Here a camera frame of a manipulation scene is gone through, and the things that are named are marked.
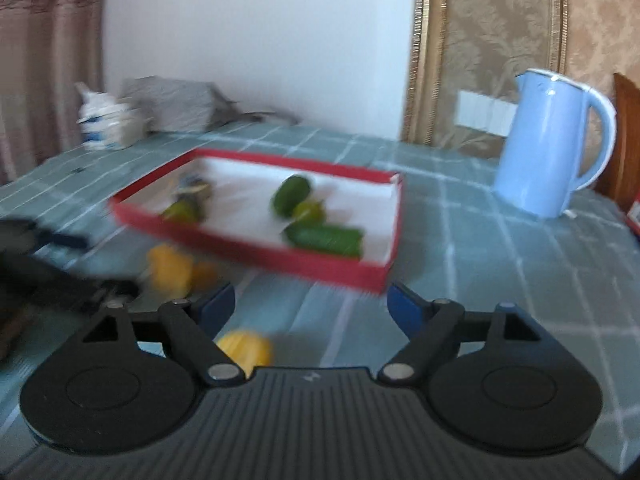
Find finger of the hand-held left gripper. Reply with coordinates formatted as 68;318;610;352
30;227;91;253

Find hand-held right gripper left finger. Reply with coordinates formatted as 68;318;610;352
81;281;244;387

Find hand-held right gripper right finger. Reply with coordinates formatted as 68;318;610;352
387;281;547;387

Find yellow jackfruit piece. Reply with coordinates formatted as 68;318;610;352
216;329;274;377
146;244;195;297

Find small green cucumber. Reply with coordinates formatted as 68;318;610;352
284;223;364;260
271;174;313;219

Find red cardboard box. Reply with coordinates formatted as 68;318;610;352
109;147;405;295

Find green tomato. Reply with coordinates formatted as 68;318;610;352
292;200;327;227
161;199;202;224

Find white tissue pack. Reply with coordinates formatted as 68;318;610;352
75;81;145;152

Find grey patterned paper bag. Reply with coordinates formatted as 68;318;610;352
119;75;301;134

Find beige patterned curtain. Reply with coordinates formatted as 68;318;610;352
0;0;110;187

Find light blue kettle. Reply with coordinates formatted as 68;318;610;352
494;68;619;220

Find white wall switch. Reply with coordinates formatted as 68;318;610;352
456;90;519;137

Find gold framed wall panel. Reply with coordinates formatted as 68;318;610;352
400;0;572;157

